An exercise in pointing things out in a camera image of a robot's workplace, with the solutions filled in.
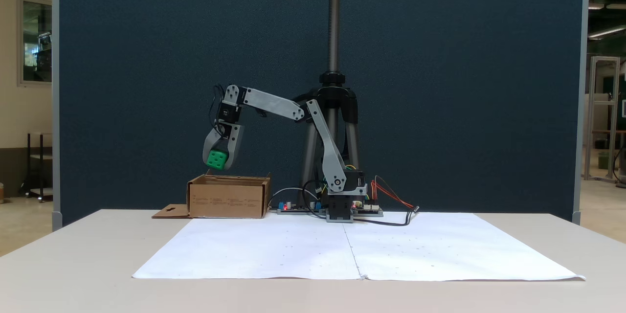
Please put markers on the black camera tripod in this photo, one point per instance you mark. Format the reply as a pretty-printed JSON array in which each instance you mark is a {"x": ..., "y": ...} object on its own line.
[{"x": 334, "y": 10}]

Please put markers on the grey smooth gripper finger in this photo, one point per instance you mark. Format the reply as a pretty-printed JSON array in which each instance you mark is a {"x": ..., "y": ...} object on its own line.
[{"x": 234, "y": 157}]

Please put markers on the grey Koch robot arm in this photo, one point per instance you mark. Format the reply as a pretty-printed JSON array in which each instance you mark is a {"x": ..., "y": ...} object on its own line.
[{"x": 274, "y": 104}]

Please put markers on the blue circuit board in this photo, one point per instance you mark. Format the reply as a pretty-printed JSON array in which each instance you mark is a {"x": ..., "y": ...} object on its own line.
[{"x": 293, "y": 209}]

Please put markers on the green die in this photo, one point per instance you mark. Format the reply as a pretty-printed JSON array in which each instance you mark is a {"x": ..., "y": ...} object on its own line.
[{"x": 216, "y": 159}]

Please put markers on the black metal cart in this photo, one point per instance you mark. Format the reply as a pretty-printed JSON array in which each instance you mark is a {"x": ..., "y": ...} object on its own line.
[{"x": 41, "y": 156}]

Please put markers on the ceiling light strip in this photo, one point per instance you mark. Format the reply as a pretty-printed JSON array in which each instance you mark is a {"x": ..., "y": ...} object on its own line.
[{"x": 606, "y": 32}]

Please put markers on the aluminium frame rack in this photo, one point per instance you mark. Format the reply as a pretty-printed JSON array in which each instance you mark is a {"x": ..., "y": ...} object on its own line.
[{"x": 606, "y": 59}]

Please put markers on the brown cardboard box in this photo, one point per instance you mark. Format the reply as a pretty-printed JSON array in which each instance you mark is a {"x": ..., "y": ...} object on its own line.
[{"x": 225, "y": 200}]

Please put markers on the white paper sheet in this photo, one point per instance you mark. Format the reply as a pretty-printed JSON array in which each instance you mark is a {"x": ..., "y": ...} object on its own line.
[
  {"x": 464, "y": 249},
  {"x": 220, "y": 249}
]

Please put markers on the dark blue partition panel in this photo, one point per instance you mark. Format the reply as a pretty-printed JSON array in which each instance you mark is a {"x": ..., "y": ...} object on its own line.
[{"x": 146, "y": 83}]

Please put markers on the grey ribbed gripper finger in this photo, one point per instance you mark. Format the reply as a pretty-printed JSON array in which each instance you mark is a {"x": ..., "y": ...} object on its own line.
[{"x": 211, "y": 143}]

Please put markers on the framed wall window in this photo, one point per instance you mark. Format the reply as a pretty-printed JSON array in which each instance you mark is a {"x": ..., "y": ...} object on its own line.
[{"x": 36, "y": 49}]

